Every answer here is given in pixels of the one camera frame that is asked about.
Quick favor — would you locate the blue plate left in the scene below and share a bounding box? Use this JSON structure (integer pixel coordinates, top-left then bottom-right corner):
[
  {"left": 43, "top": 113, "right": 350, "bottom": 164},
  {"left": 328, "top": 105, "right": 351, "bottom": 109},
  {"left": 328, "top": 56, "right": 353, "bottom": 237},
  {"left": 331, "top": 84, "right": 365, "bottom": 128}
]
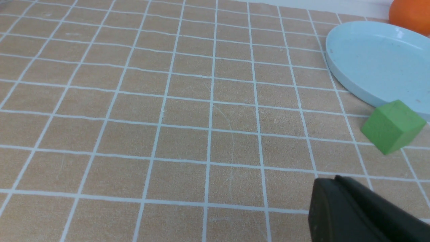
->
[{"left": 326, "top": 21, "right": 430, "bottom": 121}]

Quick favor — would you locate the checkered orange tablecloth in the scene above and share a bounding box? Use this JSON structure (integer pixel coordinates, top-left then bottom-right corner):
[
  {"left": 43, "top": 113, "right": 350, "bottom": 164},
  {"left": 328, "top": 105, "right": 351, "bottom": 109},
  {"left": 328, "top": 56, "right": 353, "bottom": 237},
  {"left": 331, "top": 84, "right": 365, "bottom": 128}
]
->
[{"left": 0, "top": 0, "right": 429, "bottom": 242}]

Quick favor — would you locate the orange fruit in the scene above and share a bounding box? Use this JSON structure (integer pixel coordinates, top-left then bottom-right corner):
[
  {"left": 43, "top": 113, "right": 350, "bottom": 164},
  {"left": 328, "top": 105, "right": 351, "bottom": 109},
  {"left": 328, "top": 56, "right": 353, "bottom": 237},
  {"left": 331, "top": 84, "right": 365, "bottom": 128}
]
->
[{"left": 389, "top": 0, "right": 430, "bottom": 37}]

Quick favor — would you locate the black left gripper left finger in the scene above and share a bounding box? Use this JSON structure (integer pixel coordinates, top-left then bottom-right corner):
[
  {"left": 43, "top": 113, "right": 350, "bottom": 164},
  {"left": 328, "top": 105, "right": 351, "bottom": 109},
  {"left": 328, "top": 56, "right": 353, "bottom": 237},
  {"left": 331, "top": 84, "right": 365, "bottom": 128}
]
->
[{"left": 308, "top": 178, "right": 391, "bottom": 242}]

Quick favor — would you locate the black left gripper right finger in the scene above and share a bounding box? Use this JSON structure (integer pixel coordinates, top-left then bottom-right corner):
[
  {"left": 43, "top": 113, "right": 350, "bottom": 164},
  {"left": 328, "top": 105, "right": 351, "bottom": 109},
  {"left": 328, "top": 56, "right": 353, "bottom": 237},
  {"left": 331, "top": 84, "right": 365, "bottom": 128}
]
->
[{"left": 335, "top": 175, "right": 430, "bottom": 242}]

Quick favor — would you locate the green cube block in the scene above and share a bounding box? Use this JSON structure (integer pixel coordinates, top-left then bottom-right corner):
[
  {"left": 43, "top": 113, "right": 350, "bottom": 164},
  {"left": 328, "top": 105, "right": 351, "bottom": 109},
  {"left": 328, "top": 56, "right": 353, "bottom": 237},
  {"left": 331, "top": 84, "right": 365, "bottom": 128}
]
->
[{"left": 361, "top": 100, "right": 427, "bottom": 155}]

